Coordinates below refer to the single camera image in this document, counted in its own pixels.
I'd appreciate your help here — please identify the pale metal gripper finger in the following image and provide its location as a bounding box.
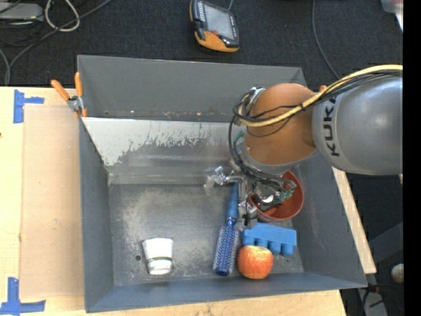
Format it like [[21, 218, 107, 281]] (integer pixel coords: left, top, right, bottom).
[[203, 165, 236, 196], [237, 201, 259, 232]]

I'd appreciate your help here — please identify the blue studded toy block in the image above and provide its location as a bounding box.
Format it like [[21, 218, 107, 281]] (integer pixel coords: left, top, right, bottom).
[[241, 222, 298, 256]]

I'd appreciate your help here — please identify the blue hairbrush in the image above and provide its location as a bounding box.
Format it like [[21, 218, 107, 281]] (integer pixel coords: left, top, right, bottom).
[[212, 182, 241, 277]]

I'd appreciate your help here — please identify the red-brown bowl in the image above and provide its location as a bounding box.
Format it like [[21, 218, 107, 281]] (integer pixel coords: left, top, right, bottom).
[[246, 171, 305, 223]]

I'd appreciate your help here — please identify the red and yellow apple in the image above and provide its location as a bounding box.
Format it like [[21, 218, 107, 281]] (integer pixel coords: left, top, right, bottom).
[[236, 244, 274, 280]]

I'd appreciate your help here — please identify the grey metal bin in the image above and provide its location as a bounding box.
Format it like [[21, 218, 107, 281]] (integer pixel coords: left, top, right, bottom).
[[76, 54, 368, 314]]

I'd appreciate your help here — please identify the white paper cup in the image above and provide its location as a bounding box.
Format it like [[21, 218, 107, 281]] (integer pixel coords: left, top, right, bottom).
[[141, 238, 174, 275]]

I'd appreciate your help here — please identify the brown cardboard board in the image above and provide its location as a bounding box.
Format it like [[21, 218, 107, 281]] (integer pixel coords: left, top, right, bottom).
[[18, 103, 87, 304]]

